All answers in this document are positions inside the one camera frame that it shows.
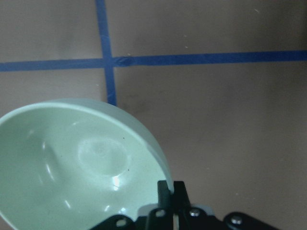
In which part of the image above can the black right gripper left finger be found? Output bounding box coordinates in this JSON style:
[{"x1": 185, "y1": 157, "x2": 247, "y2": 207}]
[{"x1": 146, "y1": 181, "x2": 174, "y2": 230}]

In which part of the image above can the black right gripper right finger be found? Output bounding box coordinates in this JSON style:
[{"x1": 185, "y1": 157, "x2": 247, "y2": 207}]
[{"x1": 172, "y1": 181, "x2": 214, "y2": 230}]

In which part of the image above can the green bowl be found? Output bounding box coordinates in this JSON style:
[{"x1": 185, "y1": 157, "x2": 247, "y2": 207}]
[{"x1": 0, "y1": 99, "x2": 174, "y2": 230}]

